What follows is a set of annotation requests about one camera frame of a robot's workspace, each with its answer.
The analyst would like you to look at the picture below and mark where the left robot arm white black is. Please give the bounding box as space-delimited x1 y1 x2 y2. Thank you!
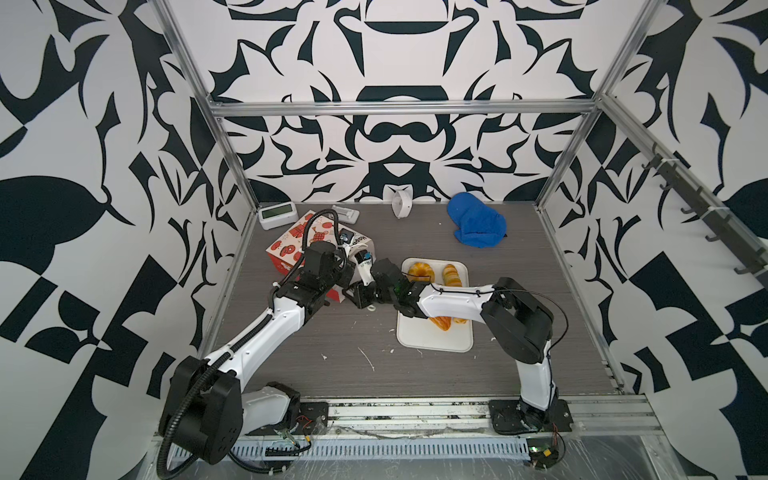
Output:
156 241 354 479

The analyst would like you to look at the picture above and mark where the black corrugated cable hose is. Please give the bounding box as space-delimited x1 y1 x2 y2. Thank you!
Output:
155 208 342 480

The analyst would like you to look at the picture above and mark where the brown triangular fake pastry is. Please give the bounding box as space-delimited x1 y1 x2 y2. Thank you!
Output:
429 316 453 331

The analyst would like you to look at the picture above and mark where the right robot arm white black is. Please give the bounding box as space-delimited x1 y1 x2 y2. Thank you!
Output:
343 259 557 414

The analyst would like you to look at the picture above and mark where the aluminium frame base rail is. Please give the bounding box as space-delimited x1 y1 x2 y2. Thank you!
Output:
146 392 667 463

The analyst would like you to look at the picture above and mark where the white plastic tray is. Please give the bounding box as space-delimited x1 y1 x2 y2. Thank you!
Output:
396 257 473 353

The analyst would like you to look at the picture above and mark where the grey wall hook rail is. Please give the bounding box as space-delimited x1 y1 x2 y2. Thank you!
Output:
643 142 767 289

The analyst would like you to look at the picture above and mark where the blue cap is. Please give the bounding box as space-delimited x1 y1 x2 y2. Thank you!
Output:
447 192 507 248

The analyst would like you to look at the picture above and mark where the yellow fake bread bun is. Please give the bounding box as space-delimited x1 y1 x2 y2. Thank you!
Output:
407 262 435 282

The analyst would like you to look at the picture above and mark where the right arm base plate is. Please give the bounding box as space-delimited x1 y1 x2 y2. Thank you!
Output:
488 399 573 435

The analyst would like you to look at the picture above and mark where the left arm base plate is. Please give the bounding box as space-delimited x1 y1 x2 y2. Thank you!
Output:
242 400 330 437

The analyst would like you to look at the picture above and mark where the white digital clock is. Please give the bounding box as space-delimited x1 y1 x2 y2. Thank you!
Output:
258 201 299 231

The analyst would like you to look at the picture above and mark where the red white paper bag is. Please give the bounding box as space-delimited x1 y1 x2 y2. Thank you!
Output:
267 209 375 307

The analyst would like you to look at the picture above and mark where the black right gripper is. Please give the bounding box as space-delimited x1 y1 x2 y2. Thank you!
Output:
339 279 400 310

